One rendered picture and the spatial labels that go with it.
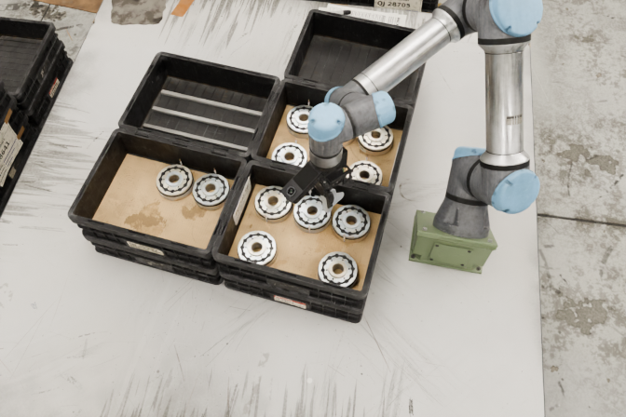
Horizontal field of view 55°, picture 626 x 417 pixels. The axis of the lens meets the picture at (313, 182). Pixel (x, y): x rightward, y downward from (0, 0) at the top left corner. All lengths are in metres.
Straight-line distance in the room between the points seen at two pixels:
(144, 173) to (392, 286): 0.78
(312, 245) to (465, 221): 0.41
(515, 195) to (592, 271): 1.28
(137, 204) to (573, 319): 1.72
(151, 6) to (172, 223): 1.01
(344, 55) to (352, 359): 0.96
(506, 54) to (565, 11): 2.18
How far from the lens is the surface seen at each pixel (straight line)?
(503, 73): 1.42
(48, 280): 1.88
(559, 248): 2.71
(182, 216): 1.69
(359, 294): 1.46
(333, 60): 1.98
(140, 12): 2.40
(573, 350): 2.57
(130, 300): 1.77
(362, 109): 1.27
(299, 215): 1.62
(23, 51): 2.92
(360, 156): 1.75
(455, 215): 1.62
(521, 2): 1.39
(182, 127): 1.86
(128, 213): 1.74
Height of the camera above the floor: 2.30
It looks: 59 degrees down
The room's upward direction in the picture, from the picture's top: 1 degrees counter-clockwise
